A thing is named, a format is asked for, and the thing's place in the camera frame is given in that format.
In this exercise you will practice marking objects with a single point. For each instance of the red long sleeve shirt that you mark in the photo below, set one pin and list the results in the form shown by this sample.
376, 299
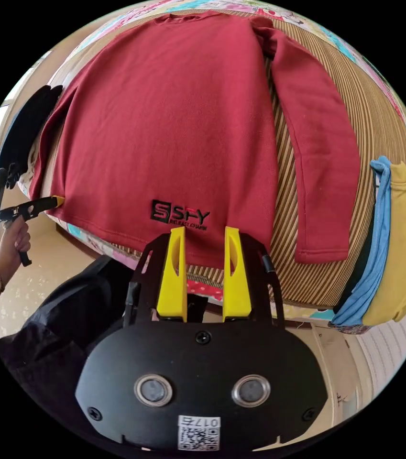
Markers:
170, 125

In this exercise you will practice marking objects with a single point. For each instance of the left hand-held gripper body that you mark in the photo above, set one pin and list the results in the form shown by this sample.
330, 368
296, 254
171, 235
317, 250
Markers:
27, 209

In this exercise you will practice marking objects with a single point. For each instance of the blue and yellow pile of clothes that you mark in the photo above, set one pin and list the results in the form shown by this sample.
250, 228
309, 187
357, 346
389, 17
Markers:
400, 244

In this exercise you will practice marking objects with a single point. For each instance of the person's body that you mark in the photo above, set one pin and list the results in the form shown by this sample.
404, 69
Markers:
59, 333

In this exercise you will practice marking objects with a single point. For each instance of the person's left hand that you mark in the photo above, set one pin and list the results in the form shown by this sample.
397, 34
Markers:
12, 244

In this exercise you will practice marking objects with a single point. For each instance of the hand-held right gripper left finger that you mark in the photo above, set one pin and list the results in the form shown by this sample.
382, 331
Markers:
171, 283

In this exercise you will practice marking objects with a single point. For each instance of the dark pile of clothes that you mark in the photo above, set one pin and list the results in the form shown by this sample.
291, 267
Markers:
27, 125

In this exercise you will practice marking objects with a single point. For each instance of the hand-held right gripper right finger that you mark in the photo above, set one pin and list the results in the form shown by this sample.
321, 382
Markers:
237, 287

